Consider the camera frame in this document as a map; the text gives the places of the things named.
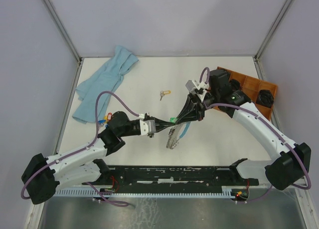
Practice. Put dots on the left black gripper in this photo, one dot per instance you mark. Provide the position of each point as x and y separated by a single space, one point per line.
160 124

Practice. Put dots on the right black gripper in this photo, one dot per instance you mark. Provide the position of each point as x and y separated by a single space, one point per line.
193 109

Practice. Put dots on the large keyring with blue handle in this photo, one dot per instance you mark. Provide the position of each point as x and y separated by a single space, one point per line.
176 133

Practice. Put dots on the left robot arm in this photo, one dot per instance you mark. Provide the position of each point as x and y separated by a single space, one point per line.
44 176

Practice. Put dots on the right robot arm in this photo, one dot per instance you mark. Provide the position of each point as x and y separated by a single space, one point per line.
289 162

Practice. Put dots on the yellow tagged key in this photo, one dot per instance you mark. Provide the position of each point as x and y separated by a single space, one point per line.
164 93

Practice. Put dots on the orange wooden compartment tray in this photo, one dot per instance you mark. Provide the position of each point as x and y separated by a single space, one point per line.
262 93

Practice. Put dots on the light blue cloth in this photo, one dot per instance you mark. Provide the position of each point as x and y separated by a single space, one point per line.
107 78

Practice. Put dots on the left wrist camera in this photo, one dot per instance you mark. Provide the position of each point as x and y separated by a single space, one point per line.
148 127

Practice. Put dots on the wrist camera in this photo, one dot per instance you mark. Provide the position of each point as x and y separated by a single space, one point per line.
195 87
148 127

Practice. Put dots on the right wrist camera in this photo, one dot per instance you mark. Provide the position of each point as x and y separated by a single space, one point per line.
195 87

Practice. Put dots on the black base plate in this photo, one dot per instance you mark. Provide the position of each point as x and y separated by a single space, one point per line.
215 175

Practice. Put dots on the white slotted cable duct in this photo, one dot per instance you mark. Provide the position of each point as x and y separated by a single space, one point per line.
90 192

